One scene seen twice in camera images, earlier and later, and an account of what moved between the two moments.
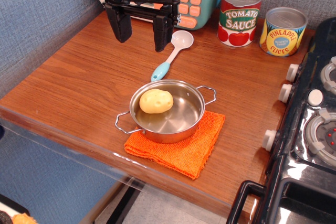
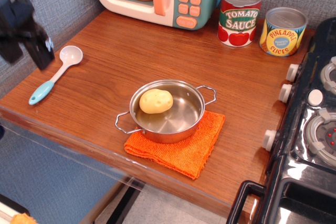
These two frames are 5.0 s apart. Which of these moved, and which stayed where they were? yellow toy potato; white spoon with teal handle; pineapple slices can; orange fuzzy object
Moved: white spoon with teal handle
Stayed: pineapple slices can; yellow toy potato; orange fuzzy object
